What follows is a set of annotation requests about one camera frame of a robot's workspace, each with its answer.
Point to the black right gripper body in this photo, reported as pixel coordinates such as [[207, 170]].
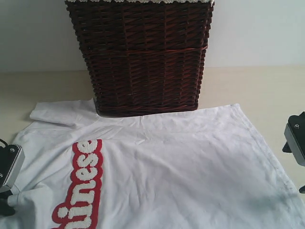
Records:
[[302, 189]]

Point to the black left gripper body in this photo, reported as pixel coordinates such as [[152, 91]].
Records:
[[5, 209]]

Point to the white t-shirt with red lettering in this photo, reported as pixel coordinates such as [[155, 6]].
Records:
[[205, 169]]

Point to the dark brown wicker basket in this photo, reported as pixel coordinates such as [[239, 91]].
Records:
[[143, 58]]

